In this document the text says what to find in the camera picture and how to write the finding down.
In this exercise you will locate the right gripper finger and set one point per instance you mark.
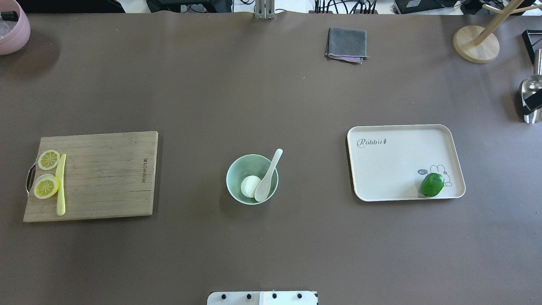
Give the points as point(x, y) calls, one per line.
point(533, 102)

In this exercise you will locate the white ceramic spoon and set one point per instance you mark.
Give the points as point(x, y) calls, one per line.
point(263, 189)

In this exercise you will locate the mint green bowl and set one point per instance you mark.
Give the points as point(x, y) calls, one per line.
point(242, 167)

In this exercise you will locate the pink bowl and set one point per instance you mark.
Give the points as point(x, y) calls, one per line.
point(14, 35)

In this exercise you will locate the metal scoop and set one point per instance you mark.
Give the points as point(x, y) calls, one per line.
point(529, 86)

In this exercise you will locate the wine glass rack tray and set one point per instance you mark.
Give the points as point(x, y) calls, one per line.
point(531, 38)

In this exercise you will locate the wooden cup tree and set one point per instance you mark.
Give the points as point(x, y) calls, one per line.
point(478, 44)

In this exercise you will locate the green lime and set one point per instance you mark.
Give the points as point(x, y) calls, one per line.
point(432, 184)

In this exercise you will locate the cream rabbit tray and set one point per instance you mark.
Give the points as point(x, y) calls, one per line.
point(389, 163)

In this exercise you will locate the grey folded cloth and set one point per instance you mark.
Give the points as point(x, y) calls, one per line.
point(349, 45)

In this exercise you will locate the wooden cutting board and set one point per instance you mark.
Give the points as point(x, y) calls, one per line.
point(105, 176)

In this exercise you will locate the yellow plastic knife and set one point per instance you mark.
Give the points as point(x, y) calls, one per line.
point(59, 174)

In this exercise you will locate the single lemon slice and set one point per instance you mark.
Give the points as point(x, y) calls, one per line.
point(48, 160)

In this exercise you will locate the top stacked lemon slice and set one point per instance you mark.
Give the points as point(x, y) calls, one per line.
point(45, 186)

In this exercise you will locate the aluminium frame post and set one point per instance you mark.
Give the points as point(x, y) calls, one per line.
point(264, 9)

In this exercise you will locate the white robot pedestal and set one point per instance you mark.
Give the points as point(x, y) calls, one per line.
point(281, 297)

